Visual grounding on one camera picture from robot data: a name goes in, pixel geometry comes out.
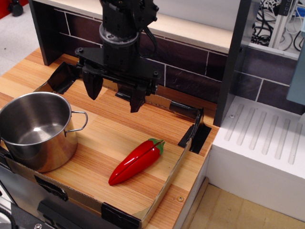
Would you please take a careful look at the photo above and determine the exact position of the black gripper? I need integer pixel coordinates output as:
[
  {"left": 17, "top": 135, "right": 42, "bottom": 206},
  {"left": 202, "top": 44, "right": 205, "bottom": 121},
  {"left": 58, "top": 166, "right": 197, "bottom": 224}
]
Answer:
[{"left": 75, "top": 38, "right": 159, "bottom": 113}]

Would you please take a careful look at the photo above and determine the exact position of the stainless steel pot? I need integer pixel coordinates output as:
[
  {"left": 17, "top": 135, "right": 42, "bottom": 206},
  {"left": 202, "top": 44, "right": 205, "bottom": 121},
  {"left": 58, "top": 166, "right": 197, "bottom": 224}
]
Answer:
[{"left": 0, "top": 92, "right": 86, "bottom": 172}]

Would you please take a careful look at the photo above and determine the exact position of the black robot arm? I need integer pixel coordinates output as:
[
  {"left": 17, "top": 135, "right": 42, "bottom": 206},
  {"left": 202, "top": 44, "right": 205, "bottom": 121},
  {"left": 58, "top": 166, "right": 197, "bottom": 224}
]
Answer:
[{"left": 75, "top": 0, "right": 160, "bottom": 113}]

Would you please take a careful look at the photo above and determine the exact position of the cardboard fence with black tape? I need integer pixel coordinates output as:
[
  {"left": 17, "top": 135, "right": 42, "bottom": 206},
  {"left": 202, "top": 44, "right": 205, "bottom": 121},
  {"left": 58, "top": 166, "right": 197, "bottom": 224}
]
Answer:
[{"left": 0, "top": 62, "right": 212, "bottom": 229}]

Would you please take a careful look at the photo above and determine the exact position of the red toy chili pepper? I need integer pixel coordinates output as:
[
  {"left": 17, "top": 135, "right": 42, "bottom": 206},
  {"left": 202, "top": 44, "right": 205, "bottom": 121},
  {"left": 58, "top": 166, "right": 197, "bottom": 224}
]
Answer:
[{"left": 108, "top": 138, "right": 165, "bottom": 186}]

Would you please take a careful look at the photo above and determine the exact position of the dark shelf with brick backsplash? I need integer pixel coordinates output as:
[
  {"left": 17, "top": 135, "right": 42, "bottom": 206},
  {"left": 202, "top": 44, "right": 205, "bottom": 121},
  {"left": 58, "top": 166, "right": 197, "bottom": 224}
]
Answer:
[{"left": 29, "top": 0, "right": 253, "bottom": 126}]

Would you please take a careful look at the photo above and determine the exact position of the brass screw in table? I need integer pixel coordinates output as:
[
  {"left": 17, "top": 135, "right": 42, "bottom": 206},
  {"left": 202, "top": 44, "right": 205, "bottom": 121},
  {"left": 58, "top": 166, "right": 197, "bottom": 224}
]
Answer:
[{"left": 177, "top": 196, "right": 184, "bottom": 202}]

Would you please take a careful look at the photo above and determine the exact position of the grey metal cabinet front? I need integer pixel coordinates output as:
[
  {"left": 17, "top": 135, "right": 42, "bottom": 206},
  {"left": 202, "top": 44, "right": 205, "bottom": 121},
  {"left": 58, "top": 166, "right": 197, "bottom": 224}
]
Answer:
[{"left": 0, "top": 167, "right": 117, "bottom": 229}]

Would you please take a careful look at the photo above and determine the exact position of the white ribbed drainboard block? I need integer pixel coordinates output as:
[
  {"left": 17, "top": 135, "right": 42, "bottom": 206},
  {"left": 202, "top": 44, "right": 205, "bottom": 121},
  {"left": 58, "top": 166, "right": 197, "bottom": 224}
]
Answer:
[{"left": 206, "top": 97, "right": 305, "bottom": 221}]

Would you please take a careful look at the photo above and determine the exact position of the bundle of black cables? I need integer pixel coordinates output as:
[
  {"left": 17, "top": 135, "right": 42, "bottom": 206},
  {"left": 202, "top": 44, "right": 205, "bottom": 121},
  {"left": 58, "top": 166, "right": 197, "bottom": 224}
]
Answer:
[{"left": 251, "top": 0, "right": 305, "bottom": 51}]

